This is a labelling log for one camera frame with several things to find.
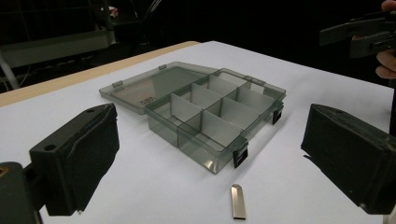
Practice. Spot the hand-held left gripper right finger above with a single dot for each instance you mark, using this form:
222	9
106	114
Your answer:
351	152

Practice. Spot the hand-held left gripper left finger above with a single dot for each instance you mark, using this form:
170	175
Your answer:
74	155

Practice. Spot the small metal bar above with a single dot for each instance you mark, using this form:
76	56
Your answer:
238	202

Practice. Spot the clear grey compartment box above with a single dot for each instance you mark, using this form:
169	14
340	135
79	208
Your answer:
199	109

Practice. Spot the grey metal stand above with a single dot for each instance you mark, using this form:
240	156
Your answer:
56	43

